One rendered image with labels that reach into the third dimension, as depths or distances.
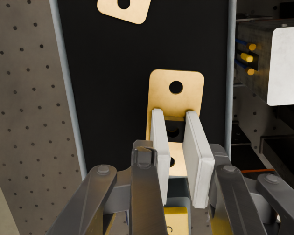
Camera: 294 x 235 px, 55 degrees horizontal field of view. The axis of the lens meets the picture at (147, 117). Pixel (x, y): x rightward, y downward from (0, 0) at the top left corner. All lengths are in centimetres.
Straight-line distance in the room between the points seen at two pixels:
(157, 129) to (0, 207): 187
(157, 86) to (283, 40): 15
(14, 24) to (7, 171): 41
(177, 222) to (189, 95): 15
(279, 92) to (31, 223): 84
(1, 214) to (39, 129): 128
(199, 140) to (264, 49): 18
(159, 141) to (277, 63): 19
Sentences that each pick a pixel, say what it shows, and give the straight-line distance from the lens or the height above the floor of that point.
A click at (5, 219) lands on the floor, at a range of 206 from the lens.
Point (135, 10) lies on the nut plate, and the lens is 23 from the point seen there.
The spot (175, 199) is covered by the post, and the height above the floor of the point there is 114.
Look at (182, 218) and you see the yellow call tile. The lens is 31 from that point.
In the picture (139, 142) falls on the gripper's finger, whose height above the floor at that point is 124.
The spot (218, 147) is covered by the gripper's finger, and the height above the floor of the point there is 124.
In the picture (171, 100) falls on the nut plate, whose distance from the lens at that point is 20.
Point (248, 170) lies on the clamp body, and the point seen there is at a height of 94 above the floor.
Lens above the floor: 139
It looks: 69 degrees down
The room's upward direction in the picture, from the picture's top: 178 degrees counter-clockwise
